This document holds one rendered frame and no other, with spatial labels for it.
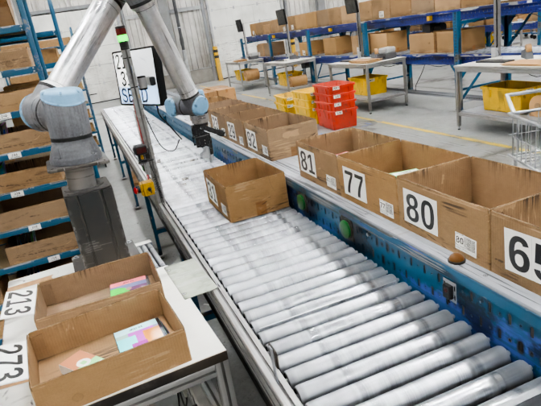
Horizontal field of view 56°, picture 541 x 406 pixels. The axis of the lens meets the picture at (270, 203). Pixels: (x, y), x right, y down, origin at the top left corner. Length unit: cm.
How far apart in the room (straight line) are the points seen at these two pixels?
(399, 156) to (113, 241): 119
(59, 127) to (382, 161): 122
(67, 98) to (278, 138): 114
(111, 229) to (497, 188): 140
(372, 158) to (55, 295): 127
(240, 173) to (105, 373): 154
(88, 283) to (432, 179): 123
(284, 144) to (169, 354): 157
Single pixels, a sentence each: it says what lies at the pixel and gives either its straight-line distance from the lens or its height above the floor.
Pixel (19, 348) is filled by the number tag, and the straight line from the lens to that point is 154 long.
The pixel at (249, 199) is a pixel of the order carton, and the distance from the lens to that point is 228.
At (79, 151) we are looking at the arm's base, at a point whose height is 122.
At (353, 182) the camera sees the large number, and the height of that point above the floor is 97.
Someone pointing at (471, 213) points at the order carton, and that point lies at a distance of 139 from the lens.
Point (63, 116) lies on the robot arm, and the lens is 199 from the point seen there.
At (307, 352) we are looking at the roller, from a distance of 137.
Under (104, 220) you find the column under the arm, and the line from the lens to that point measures 206.
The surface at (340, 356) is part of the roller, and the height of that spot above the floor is 75.
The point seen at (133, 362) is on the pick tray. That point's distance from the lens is 138.
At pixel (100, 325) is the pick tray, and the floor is 80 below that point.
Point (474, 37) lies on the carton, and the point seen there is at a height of 97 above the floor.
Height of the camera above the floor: 154
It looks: 19 degrees down
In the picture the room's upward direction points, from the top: 9 degrees counter-clockwise
